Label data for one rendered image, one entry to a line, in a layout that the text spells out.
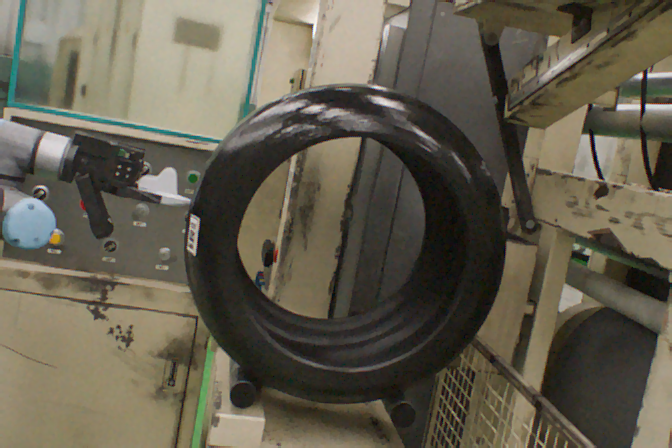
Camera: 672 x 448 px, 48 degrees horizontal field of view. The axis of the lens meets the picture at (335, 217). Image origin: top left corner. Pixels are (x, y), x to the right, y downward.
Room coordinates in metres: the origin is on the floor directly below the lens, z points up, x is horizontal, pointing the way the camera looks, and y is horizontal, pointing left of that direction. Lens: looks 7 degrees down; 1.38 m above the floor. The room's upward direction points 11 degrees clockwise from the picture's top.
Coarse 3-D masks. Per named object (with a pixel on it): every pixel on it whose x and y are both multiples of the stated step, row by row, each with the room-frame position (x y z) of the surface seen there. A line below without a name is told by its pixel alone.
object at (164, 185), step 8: (160, 176) 1.25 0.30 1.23; (168, 176) 1.25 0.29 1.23; (144, 184) 1.24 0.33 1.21; (152, 184) 1.25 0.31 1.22; (160, 184) 1.25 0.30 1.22; (168, 184) 1.25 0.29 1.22; (152, 192) 1.24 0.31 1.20; (160, 192) 1.25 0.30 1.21; (168, 192) 1.25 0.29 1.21; (168, 200) 1.25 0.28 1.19; (176, 200) 1.25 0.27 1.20; (184, 200) 1.26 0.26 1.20
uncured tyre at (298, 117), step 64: (256, 128) 1.20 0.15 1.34; (320, 128) 1.19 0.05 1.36; (384, 128) 1.21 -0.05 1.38; (448, 128) 1.25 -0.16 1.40; (448, 192) 1.50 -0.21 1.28; (192, 256) 1.20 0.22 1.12; (448, 256) 1.50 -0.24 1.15; (256, 320) 1.19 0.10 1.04; (320, 320) 1.49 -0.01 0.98; (384, 320) 1.49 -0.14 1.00; (448, 320) 1.23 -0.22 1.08; (320, 384) 1.21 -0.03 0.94; (384, 384) 1.23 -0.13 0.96
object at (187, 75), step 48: (48, 0) 1.75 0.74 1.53; (96, 0) 1.77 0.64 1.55; (144, 0) 1.79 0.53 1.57; (192, 0) 1.80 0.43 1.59; (240, 0) 1.82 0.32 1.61; (48, 48) 1.75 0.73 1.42; (96, 48) 1.77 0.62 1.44; (144, 48) 1.79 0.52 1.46; (192, 48) 1.81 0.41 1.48; (240, 48) 1.83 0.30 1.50; (48, 96) 1.76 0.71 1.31; (96, 96) 1.77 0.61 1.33; (144, 96) 1.79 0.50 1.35; (192, 96) 1.81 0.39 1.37; (240, 96) 1.83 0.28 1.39
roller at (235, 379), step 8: (232, 360) 1.34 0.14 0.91; (232, 368) 1.29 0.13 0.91; (240, 368) 1.27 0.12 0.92; (232, 376) 1.25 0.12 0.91; (240, 376) 1.23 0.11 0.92; (248, 376) 1.24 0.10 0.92; (232, 384) 1.21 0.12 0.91; (240, 384) 1.20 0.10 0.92; (248, 384) 1.20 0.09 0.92; (232, 392) 1.20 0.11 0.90; (240, 392) 1.20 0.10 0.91; (248, 392) 1.20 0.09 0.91; (256, 392) 1.21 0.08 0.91; (232, 400) 1.20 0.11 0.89; (240, 400) 1.20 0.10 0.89; (248, 400) 1.20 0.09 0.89
